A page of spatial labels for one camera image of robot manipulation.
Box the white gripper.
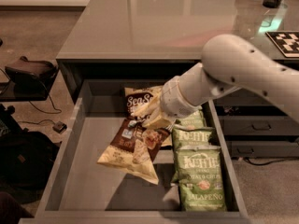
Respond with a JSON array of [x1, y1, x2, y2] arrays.
[[132, 76, 199, 129]]

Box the brown sea salt chip bag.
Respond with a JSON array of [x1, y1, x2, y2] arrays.
[[124, 86, 162, 115], [97, 119, 170, 185]]

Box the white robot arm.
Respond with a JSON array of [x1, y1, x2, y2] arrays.
[[133, 35, 299, 129]]

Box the green kettle chip bag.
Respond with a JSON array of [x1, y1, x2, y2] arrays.
[[171, 127, 214, 184], [176, 110, 206, 130]]

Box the front green jalapeno chip bag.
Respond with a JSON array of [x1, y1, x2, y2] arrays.
[[176, 146, 226, 212]]

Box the grey counter cabinet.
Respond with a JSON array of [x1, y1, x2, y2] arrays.
[[57, 0, 299, 98]]

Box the open grey top drawer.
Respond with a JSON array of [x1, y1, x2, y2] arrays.
[[20, 79, 250, 224]]

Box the black power adapter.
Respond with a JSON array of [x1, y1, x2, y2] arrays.
[[52, 121, 67, 133]]

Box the dark lower side drawers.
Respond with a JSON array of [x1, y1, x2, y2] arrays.
[[214, 90, 299, 158]]

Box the black device on stand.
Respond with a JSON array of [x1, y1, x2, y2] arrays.
[[0, 56, 58, 102]]

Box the black backpack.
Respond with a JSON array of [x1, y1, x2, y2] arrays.
[[0, 132, 60, 204]]

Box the black checker marker board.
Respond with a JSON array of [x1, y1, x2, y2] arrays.
[[265, 31, 299, 58]]

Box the black floor cable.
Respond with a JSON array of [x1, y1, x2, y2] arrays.
[[0, 66, 64, 126]]

